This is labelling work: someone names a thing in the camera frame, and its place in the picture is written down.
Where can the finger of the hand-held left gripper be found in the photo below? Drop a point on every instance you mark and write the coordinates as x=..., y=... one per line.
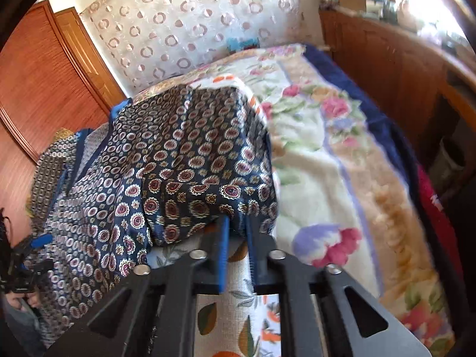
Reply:
x=37, y=268
x=41, y=240

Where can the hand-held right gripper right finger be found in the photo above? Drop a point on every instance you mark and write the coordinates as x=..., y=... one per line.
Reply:
x=251, y=256

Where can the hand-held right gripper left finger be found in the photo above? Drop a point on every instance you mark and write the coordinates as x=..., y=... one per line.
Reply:
x=223, y=256

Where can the navy patterned garment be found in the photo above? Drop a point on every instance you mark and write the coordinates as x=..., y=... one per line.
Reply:
x=178, y=163

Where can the person's left hand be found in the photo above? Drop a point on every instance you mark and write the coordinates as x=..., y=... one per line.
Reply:
x=22, y=301

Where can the white orange-print sheet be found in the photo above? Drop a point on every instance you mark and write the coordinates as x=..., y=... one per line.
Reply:
x=238, y=327

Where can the floral blanket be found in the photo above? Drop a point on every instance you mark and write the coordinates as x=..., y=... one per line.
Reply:
x=316, y=156

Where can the navy blue blanket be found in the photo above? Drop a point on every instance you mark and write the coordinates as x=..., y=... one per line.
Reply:
x=379, y=119

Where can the red cloth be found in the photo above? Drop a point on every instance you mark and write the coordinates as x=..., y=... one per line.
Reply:
x=433, y=204

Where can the grey trash bin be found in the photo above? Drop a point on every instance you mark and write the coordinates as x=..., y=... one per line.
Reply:
x=450, y=160

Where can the circle-patterned curtain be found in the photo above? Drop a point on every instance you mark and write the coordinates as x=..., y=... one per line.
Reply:
x=178, y=26

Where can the wooden cabinet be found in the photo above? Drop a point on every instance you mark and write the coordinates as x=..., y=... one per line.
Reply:
x=390, y=63

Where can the cardboard box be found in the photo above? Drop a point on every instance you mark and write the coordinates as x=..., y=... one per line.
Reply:
x=351, y=3

